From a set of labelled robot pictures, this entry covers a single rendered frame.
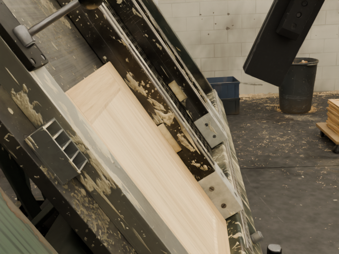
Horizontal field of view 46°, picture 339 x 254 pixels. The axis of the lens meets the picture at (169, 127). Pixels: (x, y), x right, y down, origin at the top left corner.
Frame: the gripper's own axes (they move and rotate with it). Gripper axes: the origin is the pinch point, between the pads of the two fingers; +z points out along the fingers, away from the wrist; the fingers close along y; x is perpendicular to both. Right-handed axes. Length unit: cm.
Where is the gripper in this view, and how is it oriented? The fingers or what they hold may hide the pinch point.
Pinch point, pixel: (281, 35)
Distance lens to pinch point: 31.1
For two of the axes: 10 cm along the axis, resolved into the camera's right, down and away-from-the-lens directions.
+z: -3.6, 8.6, 3.8
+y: -0.8, 3.7, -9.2
